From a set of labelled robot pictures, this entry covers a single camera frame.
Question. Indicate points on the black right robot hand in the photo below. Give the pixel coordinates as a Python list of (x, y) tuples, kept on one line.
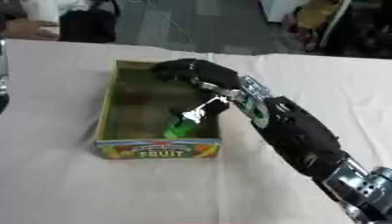
[(212, 74)]

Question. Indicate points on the green toy object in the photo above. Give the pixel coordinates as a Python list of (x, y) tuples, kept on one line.
[(179, 127)]

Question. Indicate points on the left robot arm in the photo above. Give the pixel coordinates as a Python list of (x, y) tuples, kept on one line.
[(3, 84)]

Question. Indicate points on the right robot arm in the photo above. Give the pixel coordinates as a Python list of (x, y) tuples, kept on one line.
[(298, 137)]

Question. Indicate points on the cardboard box with printed front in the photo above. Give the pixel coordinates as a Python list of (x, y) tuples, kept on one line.
[(153, 116)]

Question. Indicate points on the yellow and red bag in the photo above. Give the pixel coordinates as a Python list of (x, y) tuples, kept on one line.
[(314, 20)]

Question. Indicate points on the black bag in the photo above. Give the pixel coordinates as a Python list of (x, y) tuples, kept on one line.
[(88, 24)]

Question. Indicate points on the person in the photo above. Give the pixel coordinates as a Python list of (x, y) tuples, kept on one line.
[(25, 26)]

